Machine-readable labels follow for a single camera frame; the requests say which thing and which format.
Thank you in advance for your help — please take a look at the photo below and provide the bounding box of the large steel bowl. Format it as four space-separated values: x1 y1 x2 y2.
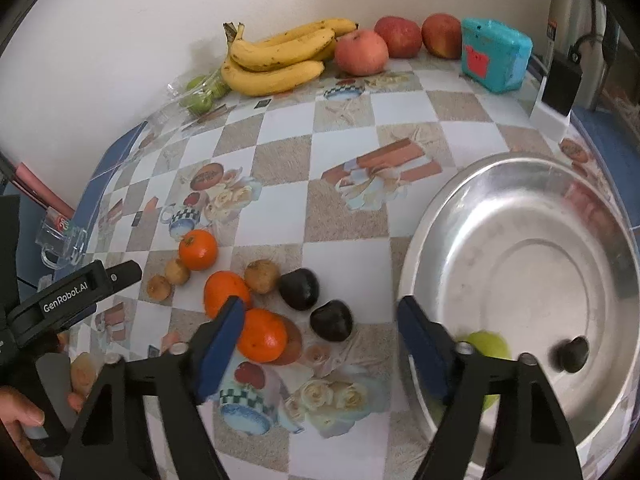
397 152 638 480

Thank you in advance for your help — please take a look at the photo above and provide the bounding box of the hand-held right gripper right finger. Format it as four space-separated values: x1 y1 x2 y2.
396 295 583 480

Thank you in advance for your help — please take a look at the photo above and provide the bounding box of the teal toy box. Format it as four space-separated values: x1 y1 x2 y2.
460 18 534 94

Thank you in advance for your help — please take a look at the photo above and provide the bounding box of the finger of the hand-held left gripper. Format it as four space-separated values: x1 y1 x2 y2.
7 260 142 348

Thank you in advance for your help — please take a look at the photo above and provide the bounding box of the black power adapter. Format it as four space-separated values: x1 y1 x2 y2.
541 55 585 117

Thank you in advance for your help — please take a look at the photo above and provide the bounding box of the red plastic item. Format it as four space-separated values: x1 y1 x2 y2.
0 152 76 216

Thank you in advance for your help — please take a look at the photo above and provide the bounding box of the pink apple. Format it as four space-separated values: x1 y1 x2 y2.
334 29 389 77

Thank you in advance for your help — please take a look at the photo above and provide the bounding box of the steel thermos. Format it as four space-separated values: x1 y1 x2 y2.
547 0 608 61

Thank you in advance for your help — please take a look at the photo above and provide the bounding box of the red apple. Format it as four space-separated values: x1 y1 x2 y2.
421 13 462 60
374 16 423 59

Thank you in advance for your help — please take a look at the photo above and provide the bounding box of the black cable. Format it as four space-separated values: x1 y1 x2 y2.
567 0 621 66

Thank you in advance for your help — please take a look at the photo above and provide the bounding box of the person's left hand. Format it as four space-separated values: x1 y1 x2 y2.
0 386 57 480

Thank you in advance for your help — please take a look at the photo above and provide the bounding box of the checkered printed table cover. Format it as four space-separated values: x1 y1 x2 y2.
92 50 621 480

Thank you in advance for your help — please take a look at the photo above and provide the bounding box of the orange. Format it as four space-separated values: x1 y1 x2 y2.
178 229 219 271
203 270 253 320
236 308 289 363

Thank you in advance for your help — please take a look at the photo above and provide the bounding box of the dark plum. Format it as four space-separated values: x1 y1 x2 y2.
278 268 320 311
552 336 591 374
309 300 352 342

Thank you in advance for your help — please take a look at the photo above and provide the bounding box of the clear bag of green fruits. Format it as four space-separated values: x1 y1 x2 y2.
167 71 231 116

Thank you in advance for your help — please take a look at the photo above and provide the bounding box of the green apple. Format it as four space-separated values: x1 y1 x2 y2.
452 330 513 410

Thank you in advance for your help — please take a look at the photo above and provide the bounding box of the yellow banana bunch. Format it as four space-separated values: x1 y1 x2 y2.
221 18 360 97

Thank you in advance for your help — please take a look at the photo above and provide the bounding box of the blue tablecloth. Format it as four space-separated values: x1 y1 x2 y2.
75 55 640 241

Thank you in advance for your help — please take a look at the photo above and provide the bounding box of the small brown fruit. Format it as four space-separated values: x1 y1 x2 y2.
165 258 191 286
146 275 172 302
244 259 281 295

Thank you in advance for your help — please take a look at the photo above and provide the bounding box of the clear plastic holder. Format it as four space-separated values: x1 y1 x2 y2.
35 207 88 268

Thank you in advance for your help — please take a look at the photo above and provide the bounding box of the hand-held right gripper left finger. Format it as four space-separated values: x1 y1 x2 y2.
60 296 246 480

